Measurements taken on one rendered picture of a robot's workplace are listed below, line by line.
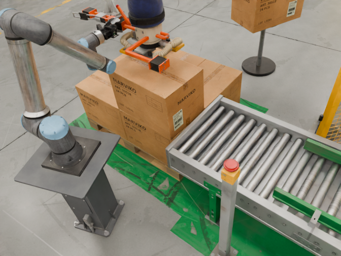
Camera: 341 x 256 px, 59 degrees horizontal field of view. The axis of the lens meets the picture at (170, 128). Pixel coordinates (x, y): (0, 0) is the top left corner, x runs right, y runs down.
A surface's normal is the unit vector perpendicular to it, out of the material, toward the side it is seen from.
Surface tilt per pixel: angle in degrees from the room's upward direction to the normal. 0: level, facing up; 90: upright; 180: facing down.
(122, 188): 0
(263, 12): 90
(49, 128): 6
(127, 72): 0
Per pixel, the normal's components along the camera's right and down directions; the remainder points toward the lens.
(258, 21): 0.43, 0.62
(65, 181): -0.09, -0.70
